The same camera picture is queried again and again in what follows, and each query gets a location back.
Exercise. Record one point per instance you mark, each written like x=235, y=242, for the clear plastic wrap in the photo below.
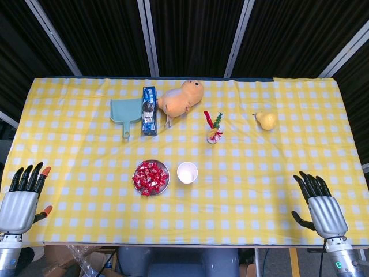
x=79, y=259

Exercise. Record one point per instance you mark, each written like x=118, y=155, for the black pleated curtain panel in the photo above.
x=357, y=95
x=196, y=34
x=294, y=34
x=101, y=34
x=17, y=43

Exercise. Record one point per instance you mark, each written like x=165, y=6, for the blue cookie box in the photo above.
x=148, y=115

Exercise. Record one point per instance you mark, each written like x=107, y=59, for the white paper cup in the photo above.
x=187, y=173

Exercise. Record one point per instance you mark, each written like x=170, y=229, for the orange plush animal toy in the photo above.
x=178, y=101

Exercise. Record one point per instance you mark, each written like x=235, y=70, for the teal plastic dustpan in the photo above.
x=125, y=109

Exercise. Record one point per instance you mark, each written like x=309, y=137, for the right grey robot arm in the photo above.
x=343, y=259

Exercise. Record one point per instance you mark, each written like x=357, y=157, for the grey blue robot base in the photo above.
x=178, y=265

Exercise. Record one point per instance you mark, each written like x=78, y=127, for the round steel plate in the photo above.
x=165, y=167

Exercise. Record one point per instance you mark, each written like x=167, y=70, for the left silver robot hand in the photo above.
x=18, y=210

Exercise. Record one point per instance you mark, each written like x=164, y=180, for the colourful feather shuttlecock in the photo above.
x=213, y=135

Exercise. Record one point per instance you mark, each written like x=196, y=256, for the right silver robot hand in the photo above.
x=327, y=216

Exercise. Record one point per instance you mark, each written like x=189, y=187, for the metal table leg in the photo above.
x=257, y=262

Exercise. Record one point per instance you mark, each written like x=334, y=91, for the small brown cardboard box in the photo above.
x=248, y=271

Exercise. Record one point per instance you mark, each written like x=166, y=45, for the yellow white checked tablecloth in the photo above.
x=245, y=187

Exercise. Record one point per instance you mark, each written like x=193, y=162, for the white metal frame post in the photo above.
x=239, y=37
x=366, y=168
x=149, y=37
x=7, y=119
x=53, y=37
x=343, y=60

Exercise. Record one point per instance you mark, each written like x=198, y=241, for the yellow pear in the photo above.
x=268, y=121

